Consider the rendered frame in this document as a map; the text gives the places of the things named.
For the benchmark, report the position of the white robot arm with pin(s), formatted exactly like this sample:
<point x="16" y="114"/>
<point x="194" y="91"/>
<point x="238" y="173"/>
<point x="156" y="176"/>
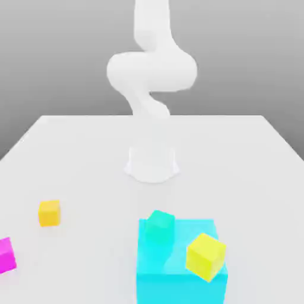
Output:
<point x="152" y="71"/>

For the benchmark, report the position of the small teal cube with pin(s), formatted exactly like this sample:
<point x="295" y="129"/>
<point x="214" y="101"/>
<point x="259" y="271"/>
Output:
<point x="159" y="225"/>

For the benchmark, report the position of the small yellow cube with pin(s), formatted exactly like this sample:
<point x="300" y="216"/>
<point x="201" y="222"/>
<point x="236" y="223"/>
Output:
<point x="205" y="257"/>

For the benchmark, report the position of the small orange cube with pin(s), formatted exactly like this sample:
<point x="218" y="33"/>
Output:
<point x="49" y="213"/>

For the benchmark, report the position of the small magenta cube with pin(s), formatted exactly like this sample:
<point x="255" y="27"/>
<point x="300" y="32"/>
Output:
<point x="6" y="256"/>

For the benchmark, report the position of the large cyan box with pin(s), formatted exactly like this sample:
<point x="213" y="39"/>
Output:
<point x="166" y="285"/>

